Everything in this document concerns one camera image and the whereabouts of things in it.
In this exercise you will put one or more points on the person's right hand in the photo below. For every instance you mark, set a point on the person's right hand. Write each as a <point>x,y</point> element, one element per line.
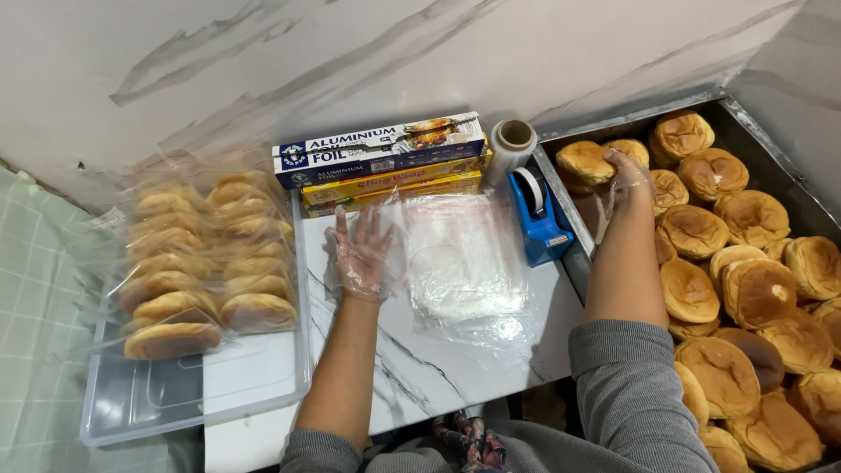
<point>627,184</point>

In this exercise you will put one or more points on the person's left hand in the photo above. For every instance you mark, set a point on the person's left hand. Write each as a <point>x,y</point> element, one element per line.
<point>358,266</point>

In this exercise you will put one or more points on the person's right fingers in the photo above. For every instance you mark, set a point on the person's right fingers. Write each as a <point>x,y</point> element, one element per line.
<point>617,172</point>

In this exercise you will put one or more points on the golden burger bun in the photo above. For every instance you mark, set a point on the golden burger bun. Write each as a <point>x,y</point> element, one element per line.
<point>581,161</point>

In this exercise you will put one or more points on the metal baking tray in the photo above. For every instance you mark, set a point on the metal baking tray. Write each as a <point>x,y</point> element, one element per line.
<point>566,200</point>

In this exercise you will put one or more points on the blue tape dispenser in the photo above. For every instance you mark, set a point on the blue tape dispenser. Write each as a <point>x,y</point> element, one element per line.
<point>542,226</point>

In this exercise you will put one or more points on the clear wrap roll cardboard core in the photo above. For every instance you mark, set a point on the clear wrap roll cardboard core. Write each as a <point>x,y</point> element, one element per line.
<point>511,148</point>

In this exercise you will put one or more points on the yellow wrap box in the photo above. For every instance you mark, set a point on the yellow wrap box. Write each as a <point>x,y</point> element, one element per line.
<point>453,186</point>
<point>394,178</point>

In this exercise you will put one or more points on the stack of clear plastic bags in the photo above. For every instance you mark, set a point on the stack of clear plastic bags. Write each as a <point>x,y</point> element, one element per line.
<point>463,263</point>

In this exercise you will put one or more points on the heap of brown buns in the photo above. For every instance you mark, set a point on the heap of brown buns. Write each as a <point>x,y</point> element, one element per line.
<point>755,289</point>

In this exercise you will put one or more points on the grey sweater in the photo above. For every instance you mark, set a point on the grey sweater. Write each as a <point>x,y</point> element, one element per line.
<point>624,394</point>

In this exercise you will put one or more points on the blue white foil box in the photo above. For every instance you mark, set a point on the blue white foil box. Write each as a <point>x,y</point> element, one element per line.
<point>368,152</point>

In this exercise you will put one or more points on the dark floral cloth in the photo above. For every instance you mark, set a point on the dark floral cloth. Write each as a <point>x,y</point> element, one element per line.
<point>473,443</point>

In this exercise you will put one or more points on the rows of bagged buns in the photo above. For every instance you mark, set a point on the rows of bagged buns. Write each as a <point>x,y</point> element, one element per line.
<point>197,263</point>

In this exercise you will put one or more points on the clear plastic container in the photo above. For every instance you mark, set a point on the clear plastic container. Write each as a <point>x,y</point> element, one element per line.
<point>230,387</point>

